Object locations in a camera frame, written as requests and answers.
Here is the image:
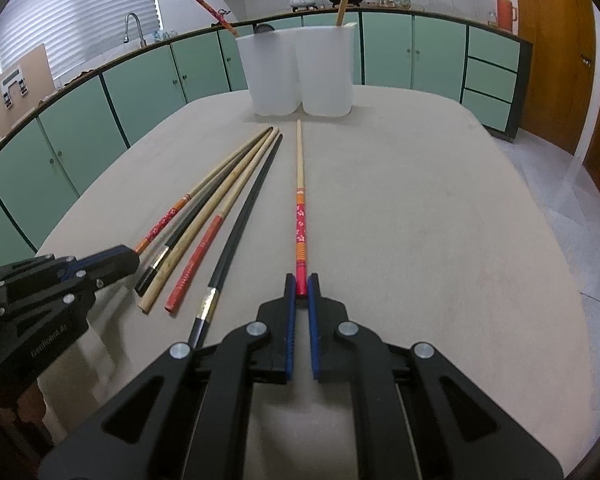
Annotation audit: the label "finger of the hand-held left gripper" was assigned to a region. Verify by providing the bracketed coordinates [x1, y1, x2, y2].
[0, 259, 142, 322]
[0, 245, 141, 288]

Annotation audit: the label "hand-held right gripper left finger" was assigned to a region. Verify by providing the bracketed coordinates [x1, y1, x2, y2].
[37, 274, 298, 480]

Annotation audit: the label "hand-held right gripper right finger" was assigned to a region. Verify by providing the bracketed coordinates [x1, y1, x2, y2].
[307, 272, 566, 480]

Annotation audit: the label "bamboo chopstick floral red end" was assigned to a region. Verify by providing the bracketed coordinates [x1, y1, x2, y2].
[132, 126, 273, 256]
[294, 119, 311, 296]

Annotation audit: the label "white two-compartment utensil holder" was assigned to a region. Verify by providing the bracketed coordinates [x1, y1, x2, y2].
[235, 24, 356, 117]

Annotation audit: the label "black chopstick gold band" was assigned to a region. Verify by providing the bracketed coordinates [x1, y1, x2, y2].
[134, 130, 280, 297]
[187, 132, 285, 350]

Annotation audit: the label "white plastic hardware set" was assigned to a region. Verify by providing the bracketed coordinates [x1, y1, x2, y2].
[0, 71, 29, 109]

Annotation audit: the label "metal kitchen faucet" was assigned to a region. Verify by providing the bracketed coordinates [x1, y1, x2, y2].
[124, 12, 148, 50]

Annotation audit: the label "white window blinds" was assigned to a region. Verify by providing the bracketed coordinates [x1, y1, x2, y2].
[0, 0, 161, 73]

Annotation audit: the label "green drawer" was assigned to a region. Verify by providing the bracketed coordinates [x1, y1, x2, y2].
[464, 57, 518, 102]
[467, 25, 521, 72]
[461, 89, 513, 131]

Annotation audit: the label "green kitchen base cabinets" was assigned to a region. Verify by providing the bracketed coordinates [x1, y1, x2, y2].
[0, 7, 533, 271]

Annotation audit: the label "orange thermos flask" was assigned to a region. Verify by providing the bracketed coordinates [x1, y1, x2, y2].
[496, 0, 519, 31]

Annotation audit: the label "cardboard box with handle cutout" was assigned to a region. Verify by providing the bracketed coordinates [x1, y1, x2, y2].
[0, 43, 53, 143]

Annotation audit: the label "wooden door with handle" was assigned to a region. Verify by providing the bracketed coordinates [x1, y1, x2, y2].
[512, 0, 598, 156]

